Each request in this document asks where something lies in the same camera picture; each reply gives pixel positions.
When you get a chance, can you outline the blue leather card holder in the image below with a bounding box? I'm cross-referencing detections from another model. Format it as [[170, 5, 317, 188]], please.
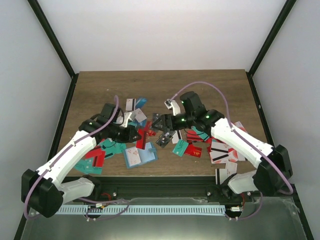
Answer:
[[122, 142, 158, 169]]

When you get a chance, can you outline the white striped card edge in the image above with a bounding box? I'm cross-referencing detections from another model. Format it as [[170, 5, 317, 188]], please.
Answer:
[[215, 168, 228, 185]]

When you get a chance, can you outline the teal VIP card left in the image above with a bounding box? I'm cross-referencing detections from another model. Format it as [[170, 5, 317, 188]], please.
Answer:
[[99, 139, 127, 159]]

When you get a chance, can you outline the blue card top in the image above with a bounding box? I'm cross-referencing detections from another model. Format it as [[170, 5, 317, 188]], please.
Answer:
[[135, 97, 148, 109]]

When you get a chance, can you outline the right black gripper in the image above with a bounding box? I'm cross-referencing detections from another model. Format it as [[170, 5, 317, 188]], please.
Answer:
[[152, 112, 196, 132]]

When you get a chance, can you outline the white card with black stripe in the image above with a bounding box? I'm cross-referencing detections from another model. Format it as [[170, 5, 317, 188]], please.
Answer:
[[125, 98, 136, 112]]

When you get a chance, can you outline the black VIP card centre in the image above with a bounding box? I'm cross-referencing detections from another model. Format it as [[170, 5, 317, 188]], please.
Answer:
[[155, 131, 175, 148]]

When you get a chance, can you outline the teal card front left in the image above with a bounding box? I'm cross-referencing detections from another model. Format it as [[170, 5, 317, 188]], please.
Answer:
[[73, 159, 103, 175]]

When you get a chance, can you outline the red card front left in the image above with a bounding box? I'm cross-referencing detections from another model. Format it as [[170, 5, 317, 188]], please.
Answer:
[[85, 146, 106, 168]]

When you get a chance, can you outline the teal vip card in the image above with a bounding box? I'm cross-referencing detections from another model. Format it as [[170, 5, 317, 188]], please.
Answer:
[[172, 139, 189, 157], [99, 139, 127, 159]]

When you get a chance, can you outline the white striped card right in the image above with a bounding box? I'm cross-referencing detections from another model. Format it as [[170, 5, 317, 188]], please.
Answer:
[[209, 141, 229, 164]]

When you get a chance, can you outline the black vip card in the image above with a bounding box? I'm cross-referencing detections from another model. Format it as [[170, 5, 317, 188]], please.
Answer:
[[152, 113, 161, 122], [155, 131, 175, 148]]

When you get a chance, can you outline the white floral card front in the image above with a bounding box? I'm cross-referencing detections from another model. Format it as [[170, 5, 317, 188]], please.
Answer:
[[124, 147, 141, 168]]

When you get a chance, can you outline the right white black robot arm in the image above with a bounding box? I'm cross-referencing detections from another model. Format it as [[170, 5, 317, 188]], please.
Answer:
[[151, 91, 293, 202]]

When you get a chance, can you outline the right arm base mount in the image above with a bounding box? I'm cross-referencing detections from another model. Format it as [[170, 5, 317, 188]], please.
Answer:
[[205, 185, 253, 204]]

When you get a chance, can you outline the black VIP card upper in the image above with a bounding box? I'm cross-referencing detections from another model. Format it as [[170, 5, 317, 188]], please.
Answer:
[[152, 113, 161, 122]]

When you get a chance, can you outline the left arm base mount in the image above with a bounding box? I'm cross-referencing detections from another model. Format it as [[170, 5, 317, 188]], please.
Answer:
[[82, 183, 118, 202]]

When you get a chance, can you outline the light blue slotted cable duct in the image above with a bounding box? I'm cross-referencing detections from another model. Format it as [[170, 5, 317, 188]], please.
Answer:
[[57, 205, 226, 216]]

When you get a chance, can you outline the red gold VIP card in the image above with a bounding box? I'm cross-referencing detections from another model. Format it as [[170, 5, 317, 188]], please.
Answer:
[[184, 143, 202, 158]]

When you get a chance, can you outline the white floral card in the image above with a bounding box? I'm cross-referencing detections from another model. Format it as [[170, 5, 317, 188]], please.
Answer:
[[124, 147, 141, 168], [134, 108, 147, 123]]

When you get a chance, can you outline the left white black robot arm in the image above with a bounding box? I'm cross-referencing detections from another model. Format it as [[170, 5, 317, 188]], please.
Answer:
[[21, 103, 141, 218]]

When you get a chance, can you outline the teal VIP card centre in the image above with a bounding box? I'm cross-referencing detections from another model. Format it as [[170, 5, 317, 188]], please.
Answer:
[[172, 139, 189, 157]]

